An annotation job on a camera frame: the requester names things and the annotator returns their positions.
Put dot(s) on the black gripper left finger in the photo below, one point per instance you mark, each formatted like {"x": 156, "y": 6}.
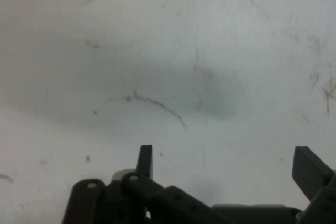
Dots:
{"x": 162, "y": 203}

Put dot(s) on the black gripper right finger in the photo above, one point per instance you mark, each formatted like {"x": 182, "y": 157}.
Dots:
{"x": 312, "y": 174}

